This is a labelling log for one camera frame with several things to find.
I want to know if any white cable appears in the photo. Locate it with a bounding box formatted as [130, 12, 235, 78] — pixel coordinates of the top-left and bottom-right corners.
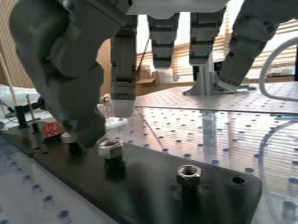
[258, 36, 298, 103]

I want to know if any small white box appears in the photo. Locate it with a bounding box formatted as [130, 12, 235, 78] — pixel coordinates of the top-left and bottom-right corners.
[102, 116, 130, 138]

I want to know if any grey metal stand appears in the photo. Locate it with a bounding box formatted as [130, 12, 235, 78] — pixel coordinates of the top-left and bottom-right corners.
[183, 61, 238, 97]

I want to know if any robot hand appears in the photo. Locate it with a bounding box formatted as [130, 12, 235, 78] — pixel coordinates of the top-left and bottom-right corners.
[9, 0, 298, 149]

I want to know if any larger silver nut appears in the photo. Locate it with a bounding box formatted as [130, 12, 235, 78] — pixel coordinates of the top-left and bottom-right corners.
[97, 139, 125, 160]

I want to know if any thin stick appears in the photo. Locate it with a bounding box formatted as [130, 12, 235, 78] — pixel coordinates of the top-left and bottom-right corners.
[0, 43, 20, 108]

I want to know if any clear box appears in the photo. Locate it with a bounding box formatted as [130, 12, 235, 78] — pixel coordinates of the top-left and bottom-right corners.
[0, 104, 298, 224]

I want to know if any black plate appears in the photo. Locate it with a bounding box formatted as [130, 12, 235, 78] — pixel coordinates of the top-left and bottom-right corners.
[0, 131, 263, 224]

